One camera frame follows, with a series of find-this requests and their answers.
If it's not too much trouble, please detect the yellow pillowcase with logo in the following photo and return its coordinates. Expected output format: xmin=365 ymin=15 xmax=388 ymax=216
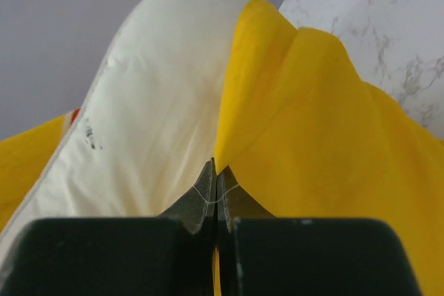
xmin=0 ymin=0 xmax=444 ymax=296

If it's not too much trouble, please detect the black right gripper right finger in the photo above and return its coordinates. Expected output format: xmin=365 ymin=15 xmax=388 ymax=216
xmin=216 ymin=169 xmax=421 ymax=295

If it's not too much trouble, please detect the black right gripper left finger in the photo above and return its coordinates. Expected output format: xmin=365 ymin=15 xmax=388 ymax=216
xmin=1 ymin=161 xmax=216 ymax=295

